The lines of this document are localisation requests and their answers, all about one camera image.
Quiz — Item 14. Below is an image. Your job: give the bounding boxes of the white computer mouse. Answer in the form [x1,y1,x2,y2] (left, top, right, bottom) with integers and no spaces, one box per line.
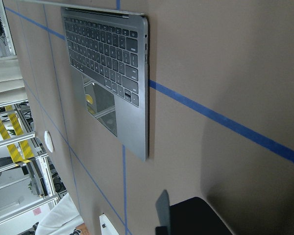
[44,130,54,153]

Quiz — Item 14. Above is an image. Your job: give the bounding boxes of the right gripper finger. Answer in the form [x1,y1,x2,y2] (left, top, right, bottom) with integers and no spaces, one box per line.
[155,189,171,235]

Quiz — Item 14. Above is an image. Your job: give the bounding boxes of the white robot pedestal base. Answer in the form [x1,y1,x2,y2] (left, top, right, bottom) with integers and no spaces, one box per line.
[99,213,122,235]

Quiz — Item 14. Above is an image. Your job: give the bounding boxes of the black mouse pad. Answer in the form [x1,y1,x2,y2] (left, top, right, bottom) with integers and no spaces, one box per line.
[155,196,233,235]

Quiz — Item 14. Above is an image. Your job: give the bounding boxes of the seated person white shirt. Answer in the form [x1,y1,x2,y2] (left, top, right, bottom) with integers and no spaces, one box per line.
[35,193,91,235]

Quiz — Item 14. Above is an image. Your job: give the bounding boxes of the grey laptop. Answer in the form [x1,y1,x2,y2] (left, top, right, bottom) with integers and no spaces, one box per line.
[17,0,150,162]

